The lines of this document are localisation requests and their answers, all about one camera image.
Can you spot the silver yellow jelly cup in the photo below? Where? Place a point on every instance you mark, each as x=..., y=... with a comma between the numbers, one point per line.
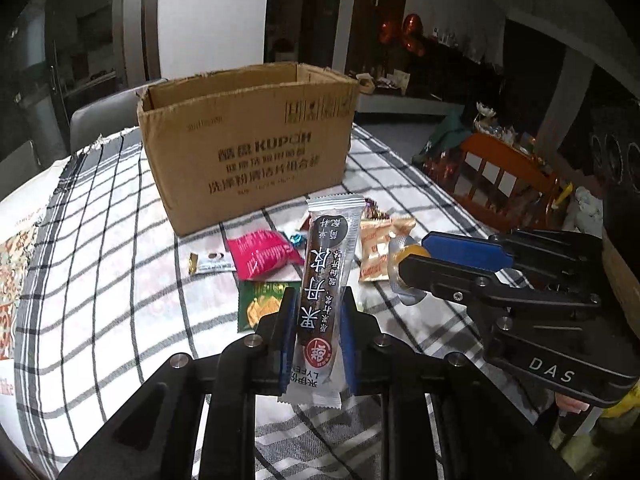
x=407, y=294

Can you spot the brown cardboard box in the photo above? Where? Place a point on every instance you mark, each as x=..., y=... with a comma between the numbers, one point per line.
x=240, y=160

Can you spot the small white gold sachet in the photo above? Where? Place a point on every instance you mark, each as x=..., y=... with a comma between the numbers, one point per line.
x=212, y=262

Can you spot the green snack packet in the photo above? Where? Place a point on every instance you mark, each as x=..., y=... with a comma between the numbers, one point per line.
x=260, y=305

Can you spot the red foil balloons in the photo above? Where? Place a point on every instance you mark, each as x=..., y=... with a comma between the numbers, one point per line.
x=407, y=35

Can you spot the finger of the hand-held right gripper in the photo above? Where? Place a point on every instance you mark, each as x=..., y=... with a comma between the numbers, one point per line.
x=440, y=277
x=465, y=250

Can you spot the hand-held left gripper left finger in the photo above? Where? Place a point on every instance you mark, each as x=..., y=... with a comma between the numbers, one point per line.
x=288, y=332

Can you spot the long silver brown snack bar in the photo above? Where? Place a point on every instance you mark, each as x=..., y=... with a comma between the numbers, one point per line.
x=325, y=280

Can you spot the green cloth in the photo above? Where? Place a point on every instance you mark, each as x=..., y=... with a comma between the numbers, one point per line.
x=450, y=132

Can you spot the white plush toy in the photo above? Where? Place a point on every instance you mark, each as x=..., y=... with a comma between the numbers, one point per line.
x=586, y=210

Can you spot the grey upholstered chair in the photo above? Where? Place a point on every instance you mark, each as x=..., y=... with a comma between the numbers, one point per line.
x=110, y=115
x=17, y=170

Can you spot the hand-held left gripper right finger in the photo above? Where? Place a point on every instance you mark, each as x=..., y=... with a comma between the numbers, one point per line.
x=348, y=345

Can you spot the dark foil candy wrapper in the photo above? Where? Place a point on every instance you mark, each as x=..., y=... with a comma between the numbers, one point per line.
x=376, y=209

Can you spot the blue foil candy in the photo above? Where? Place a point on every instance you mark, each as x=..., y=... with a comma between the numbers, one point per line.
x=297, y=240

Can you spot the person's right hand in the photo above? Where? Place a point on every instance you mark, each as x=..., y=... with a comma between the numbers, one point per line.
x=575, y=403

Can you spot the pink snack packet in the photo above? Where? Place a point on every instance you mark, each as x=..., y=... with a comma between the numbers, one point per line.
x=262, y=255

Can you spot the black white checked tablecloth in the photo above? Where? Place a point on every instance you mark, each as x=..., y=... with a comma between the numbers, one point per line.
x=125, y=260

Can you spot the orange wooden chair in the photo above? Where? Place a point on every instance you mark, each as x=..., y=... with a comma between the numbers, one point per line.
x=500, y=175

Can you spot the tan cracker packet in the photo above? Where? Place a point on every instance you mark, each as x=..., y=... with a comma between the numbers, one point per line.
x=375, y=250

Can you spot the floral patterned table mat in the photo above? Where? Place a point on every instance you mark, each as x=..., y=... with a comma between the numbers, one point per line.
x=20, y=270

